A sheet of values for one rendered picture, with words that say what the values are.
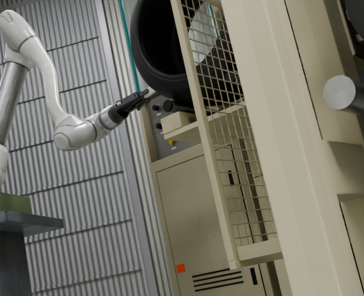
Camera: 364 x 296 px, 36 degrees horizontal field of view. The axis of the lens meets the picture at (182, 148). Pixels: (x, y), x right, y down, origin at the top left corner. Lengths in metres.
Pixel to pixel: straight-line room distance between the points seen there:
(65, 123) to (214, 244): 0.91
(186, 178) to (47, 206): 2.82
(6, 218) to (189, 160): 1.04
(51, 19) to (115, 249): 2.37
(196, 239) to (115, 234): 2.50
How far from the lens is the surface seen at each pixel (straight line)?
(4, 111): 2.58
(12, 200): 2.26
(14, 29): 2.51
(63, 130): 2.19
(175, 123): 1.96
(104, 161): 5.23
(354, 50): 1.99
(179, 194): 2.74
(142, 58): 2.08
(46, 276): 5.35
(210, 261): 2.65
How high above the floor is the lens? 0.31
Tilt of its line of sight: 13 degrees up
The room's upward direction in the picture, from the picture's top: 12 degrees counter-clockwise
